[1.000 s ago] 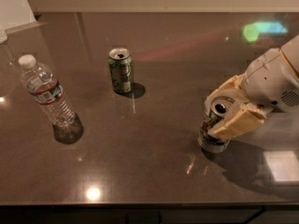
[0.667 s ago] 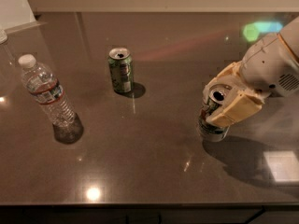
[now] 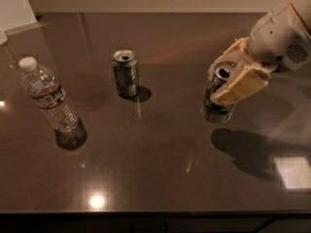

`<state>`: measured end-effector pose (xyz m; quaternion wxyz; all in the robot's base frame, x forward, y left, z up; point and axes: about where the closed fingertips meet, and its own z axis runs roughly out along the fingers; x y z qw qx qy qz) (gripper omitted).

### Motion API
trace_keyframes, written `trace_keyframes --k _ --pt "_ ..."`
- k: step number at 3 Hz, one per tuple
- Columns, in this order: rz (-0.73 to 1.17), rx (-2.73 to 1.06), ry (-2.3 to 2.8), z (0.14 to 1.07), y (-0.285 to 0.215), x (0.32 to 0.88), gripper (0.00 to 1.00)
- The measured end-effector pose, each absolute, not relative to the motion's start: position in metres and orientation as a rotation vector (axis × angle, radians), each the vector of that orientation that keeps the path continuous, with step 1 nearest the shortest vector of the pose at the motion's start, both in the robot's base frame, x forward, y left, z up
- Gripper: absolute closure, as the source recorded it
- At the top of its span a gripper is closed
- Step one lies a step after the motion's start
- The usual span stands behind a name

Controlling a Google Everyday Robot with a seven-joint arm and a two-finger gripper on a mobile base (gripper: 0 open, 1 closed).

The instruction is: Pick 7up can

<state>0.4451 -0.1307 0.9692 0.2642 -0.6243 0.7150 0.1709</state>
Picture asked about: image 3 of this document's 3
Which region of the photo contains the green soda can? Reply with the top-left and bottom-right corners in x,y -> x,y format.
113,50 -> 139,97

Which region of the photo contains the white 7up can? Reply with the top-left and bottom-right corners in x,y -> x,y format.
201,62 -> 235,124

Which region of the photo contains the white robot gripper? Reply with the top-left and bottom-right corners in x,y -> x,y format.
207,1 -> 311,106

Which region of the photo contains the clear plastic water bottle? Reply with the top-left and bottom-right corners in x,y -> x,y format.
17,55 -> 81,134

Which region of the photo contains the clear glass container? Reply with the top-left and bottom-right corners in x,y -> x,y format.
0,27 -> 17,100

